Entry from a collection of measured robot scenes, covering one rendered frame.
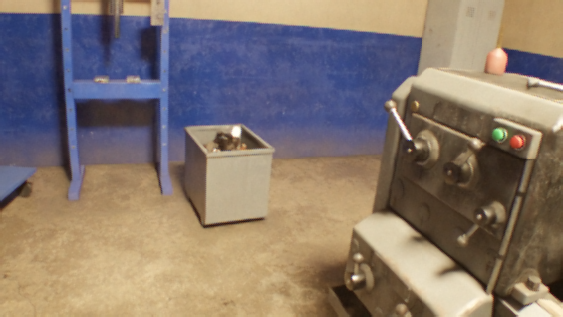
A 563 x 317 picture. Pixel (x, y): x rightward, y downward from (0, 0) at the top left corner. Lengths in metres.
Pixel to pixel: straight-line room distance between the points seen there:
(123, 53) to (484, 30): 3.52
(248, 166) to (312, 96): 1.70
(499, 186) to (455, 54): 3.48
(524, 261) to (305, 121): 3.45
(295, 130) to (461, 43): 1.90
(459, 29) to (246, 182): 2.71
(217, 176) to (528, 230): 2.05
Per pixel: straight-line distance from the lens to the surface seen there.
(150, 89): 3.40
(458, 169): 1.13
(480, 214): 1.09
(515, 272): 1.16
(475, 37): 4.68
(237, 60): 4.00
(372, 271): 1.41
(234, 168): 2.78
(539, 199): 1.08
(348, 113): 4.55
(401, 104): 1.44
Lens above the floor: 1.46
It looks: 20 degrees down
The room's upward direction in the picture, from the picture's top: 5 degrees clockwise
